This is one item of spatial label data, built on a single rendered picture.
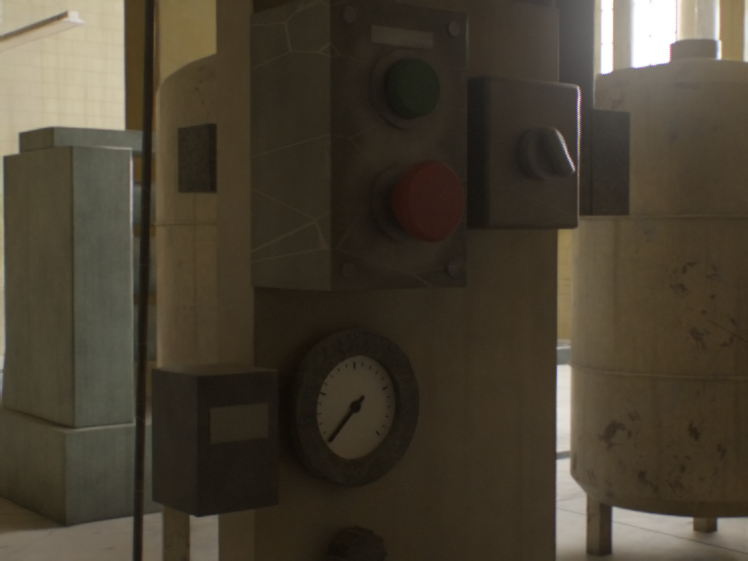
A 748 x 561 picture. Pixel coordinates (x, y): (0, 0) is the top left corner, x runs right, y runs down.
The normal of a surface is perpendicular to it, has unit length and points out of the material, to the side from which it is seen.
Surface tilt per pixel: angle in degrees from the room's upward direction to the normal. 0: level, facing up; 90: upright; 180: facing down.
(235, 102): 90
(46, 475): 90
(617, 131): 90
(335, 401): 90
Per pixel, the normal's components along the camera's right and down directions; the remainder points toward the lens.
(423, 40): 0.61, 0.03
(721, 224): -0.06, 0.04
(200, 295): -0.69, 0.02
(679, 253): -0.37, 0.03
